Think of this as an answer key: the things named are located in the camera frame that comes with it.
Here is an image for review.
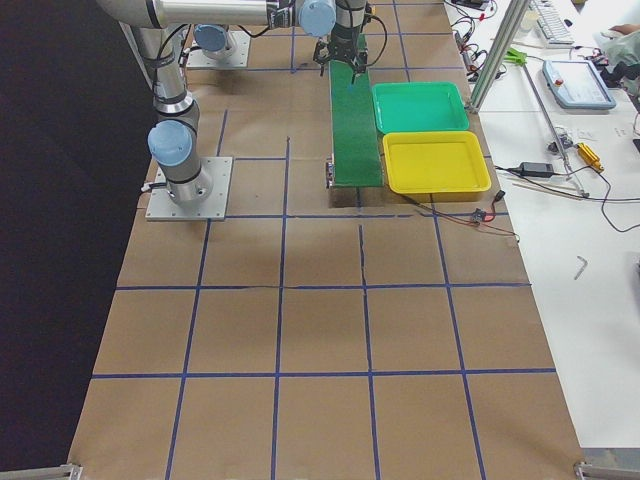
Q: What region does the small red-wired circuit board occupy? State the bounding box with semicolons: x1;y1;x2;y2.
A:
470;208;490;225

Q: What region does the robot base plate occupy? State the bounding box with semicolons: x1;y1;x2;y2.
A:
186;30;251;70
145;157;233;221

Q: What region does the black power adapter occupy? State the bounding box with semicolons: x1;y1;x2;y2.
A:
519;162;556;178

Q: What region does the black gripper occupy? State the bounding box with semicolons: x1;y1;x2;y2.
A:
313;35;368;85

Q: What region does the green handled reacher grabber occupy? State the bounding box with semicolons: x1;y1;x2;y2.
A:
504;47;590;199

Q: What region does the green plastic tray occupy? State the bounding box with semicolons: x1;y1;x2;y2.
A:
372;82;469;134

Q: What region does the yellow plastic tray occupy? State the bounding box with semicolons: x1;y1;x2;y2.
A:
382;131;492;197

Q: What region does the silver allen key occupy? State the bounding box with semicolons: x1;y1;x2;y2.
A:
574;255;588;280

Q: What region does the white keyboard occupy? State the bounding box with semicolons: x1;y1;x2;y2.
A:
529;0;575;48

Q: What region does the robot teach pendant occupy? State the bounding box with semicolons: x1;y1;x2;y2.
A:
542;60;616;110

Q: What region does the green conveyor belt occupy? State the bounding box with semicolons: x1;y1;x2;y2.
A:
329;61;383;188

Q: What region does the aluminium frame post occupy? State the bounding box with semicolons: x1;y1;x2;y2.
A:
467;0;529;114

